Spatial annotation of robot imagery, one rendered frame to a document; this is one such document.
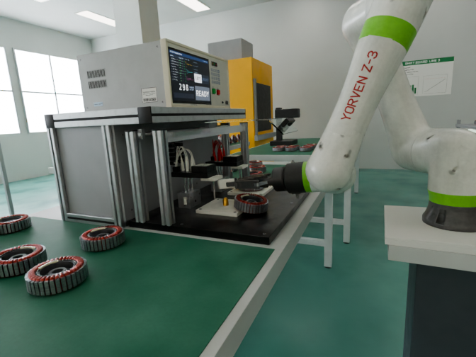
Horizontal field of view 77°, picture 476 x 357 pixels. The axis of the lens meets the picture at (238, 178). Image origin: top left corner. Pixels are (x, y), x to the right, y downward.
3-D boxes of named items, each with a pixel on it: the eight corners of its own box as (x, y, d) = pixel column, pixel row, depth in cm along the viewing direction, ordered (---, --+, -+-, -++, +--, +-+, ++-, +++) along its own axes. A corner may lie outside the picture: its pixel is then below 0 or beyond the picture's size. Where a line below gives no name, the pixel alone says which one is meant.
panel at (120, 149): (220, 179, 153) (217, 120, 147) (126, 221, 94) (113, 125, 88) (219, 179, 154) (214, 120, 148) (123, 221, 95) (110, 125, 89)
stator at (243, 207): (273, 210, 99) (275, 200, 98) (252, 217, 91) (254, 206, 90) (248, 200, 106) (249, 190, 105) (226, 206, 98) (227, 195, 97)
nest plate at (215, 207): (253, 203, 107) (253, 200, 106) (236, 217, 93) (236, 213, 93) (217, 201, 113) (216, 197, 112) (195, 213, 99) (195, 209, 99)
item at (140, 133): (230, 128, 143) (230, 122, 143) (141, 139, 88) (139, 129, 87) (227, 128, 144) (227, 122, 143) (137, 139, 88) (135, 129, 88)
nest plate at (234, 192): (273, 188, 128) (273, 185, 128) (262, 197, 115) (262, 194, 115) (241, 186, 134) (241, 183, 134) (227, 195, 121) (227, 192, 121)
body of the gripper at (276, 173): (285, 193, 88) (256, 195, 92) (292, 187, 95) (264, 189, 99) (281, 168, 87) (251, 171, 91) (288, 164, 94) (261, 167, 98)
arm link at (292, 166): (306, 156, 92) (299, 161, 84) (311, 193, 94) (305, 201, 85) (287, 159, 95) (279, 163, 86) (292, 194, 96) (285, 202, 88)
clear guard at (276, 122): (297, 130, 130) (297, 117, 129) (283, 134, 109) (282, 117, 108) (230, 132, 143) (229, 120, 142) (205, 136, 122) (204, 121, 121)
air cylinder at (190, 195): (201, 202, 111) (200, 188, 110) (190, 208, 104) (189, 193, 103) (190, 202, 113) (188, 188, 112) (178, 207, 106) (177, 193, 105)
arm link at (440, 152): (450, 191, 89) (454, 126, 86) (501, 205, 74) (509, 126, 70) (409, 195, 87) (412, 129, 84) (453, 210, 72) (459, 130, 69)
